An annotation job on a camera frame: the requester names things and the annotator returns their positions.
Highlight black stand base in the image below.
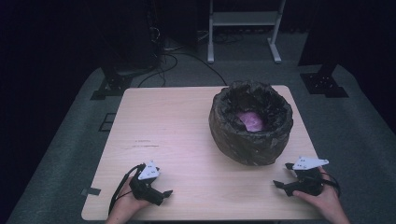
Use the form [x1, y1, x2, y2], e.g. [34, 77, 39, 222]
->
[90, 64, 134, 102]
[299, 63, 350, 99]

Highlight black floor cable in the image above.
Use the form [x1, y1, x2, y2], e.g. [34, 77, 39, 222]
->
[137, 51, 229, 89]

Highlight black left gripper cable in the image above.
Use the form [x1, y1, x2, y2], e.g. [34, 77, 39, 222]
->
[107, 163, 146, 217]

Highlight black garbage bag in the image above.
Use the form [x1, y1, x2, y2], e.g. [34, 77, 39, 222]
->
[208, 79, 294, 167]

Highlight white metal stand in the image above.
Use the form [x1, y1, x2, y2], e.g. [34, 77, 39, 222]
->
[206, 0, 287, 64]

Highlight dark equipment cabinet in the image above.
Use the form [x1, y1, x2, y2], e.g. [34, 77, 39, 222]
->
[101, 0, 163, 71]

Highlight grey tape strip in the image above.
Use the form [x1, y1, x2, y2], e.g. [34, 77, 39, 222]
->
[80, 187, 102, 197]

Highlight person's right hand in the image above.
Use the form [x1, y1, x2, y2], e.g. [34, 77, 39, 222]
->
[291, 166, 341, 217]

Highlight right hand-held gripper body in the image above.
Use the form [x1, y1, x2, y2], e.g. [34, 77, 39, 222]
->
[291, 156, 330, 197]

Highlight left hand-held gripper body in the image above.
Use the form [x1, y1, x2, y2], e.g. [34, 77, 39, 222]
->
[128, 160, 164, 206]

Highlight pink crumpled wrapper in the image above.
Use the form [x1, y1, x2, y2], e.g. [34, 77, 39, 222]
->
[235, 110, 265, 133]

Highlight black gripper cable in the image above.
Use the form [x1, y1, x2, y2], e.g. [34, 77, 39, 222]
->
[107, 163, 146, 217]
[319, 172, 342, 198]

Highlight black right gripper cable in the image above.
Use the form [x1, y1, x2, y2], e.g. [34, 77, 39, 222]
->
[319, 172, 342, 198]

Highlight person's left hand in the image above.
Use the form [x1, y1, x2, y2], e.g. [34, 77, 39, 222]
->
[113, 177, 151, 217]

